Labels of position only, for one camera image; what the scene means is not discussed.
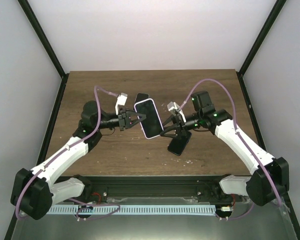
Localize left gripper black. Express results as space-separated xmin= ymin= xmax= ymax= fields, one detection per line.
xmin=95 ymin=107 xmax=147 ymax=132

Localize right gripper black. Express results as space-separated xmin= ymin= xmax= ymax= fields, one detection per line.
xmin=159 ymin=111 xmax=203 ymax=140

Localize phone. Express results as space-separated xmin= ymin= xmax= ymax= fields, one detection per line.
xmin=134 ymin=98 xmax=164 ymax=140

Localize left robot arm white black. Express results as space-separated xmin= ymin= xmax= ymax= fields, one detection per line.
xmin=10 ymin=100 xmax=148 ymax=220

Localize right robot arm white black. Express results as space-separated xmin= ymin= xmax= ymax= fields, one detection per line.
xmin=160 ymin=91 xmax=290 ymax=206

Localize black phone front table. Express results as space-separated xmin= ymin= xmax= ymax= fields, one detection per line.
xmin=167 ymin=131 xmax=192 ymax=156

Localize black phone table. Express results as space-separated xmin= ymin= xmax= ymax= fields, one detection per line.
xmin=134 ymin=93 xmax=149 ymax=103
xmin=167 ymin=131 xmax=192 ymax=156

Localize black phone rear table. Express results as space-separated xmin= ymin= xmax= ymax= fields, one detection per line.
xmin=134 ymin=93 xmax=149 ymax=103

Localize metal sheet front panel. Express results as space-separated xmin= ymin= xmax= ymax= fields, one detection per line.
xmin=10 ymin=203 xmax=300 ymax=240

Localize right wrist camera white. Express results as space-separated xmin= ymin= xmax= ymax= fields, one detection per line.
xmin=167 ymin=101 xmax=186 ymax=123

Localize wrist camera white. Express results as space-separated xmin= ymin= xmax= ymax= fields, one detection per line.
xmin=115 ymin=92 xmax=128 ymax=115
xmin=167 ymin=101 xmax=186 ymax=123

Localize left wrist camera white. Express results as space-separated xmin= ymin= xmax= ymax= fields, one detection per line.
xmin=115 ymin=92 xmax=128 ymax=115

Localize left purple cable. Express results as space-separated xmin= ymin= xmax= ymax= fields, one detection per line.
xmin=14 ymin=85 xmax=121 ymax=222

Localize purple cable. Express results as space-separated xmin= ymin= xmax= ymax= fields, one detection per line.
xmin=177 ymin=78 xmax=283 ymax=221
xmin=14 ymin=85 xmax=121 ymax=222

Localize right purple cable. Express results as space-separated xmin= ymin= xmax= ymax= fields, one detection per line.
xmin=177 ymin=78 xmax=283 ymax=221

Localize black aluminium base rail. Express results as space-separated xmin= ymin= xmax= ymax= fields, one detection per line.
xmin=57 ymin=175 xmax=287 ymax=204

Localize light blue slotted cable duct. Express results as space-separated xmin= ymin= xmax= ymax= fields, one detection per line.
xmin=47 ymin=204 xmax=216 ymax=216

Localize left black frame post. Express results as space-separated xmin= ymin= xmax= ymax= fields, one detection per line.
xmin=16 ymin=0 xmax=67 ymax=80

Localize black frame post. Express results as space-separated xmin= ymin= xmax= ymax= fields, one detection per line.
xmin=16 ymin=0 xmax=67 ymax=80
xmin=238 ymin=0 xmax=288 ymax=76

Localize right black frame post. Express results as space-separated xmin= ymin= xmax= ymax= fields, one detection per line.
xmin=238 ymin=0 xmax=288 ymax=76

